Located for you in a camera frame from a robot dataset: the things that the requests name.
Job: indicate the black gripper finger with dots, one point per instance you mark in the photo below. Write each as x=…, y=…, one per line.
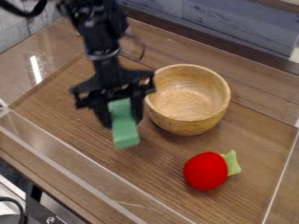
x=100, y=110
x=138, y=105

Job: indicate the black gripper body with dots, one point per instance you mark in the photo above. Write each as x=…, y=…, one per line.
x=111, y=83

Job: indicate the green rectangular block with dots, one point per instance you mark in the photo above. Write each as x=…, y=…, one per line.
x=124, y=129

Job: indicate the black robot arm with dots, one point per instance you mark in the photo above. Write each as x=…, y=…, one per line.
x=100, y=23

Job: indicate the brown wooden bowl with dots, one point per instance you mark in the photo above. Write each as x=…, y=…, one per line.
x=191, y=99

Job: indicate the red plush tomato toy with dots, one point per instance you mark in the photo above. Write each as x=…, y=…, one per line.
x=207, y=170

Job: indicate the clear acrylic tray wall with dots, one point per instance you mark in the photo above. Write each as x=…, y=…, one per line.
x=96, y=194

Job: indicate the black table frame bracket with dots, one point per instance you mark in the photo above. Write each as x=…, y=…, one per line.
x=38, y=214

